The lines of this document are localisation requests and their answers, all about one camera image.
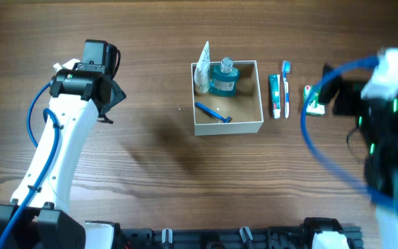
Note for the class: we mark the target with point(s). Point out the white open box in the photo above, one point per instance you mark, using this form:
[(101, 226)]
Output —
[(245, 108)]

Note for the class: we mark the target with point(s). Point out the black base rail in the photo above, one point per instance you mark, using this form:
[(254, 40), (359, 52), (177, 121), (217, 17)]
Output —
[(314, 232)]

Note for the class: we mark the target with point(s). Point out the blue white toothpaste tube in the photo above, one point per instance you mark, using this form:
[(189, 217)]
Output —
[(274, 83)]

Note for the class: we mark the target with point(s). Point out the blue disposable razor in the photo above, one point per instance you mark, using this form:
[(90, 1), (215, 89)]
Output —
[(212, 113)]

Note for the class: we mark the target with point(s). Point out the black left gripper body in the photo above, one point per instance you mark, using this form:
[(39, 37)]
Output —
[(118, 95)]

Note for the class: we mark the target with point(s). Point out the green white soap pack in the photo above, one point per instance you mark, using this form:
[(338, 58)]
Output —
[(314, 108)]

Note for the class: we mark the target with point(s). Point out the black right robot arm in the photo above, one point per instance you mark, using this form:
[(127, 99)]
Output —
[(377, 121)]

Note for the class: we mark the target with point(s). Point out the blue mouthwash bottle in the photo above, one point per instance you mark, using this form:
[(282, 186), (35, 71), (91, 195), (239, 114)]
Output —
[(224, 78)]

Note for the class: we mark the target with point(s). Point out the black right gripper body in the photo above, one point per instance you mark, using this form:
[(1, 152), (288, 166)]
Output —
[(349, 101)]

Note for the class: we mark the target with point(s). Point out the white leaf-print tube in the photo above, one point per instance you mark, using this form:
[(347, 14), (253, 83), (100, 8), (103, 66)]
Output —
[(201, 74)]

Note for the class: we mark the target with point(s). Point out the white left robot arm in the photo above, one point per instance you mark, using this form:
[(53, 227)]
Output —
[(37, 215)]

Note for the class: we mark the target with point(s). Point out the blue white toothbrush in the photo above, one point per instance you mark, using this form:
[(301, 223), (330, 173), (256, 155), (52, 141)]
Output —
[(286, 68)]

